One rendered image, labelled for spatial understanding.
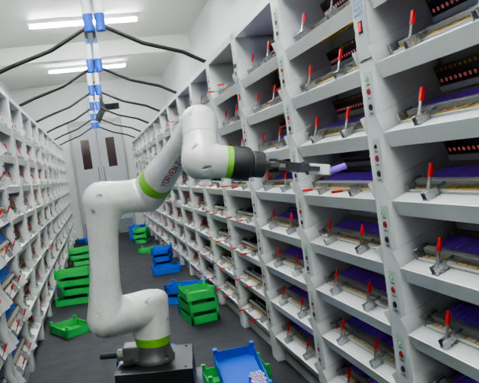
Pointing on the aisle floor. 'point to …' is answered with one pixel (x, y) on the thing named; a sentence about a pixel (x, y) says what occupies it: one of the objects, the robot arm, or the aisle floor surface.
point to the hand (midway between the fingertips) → (317, 169)
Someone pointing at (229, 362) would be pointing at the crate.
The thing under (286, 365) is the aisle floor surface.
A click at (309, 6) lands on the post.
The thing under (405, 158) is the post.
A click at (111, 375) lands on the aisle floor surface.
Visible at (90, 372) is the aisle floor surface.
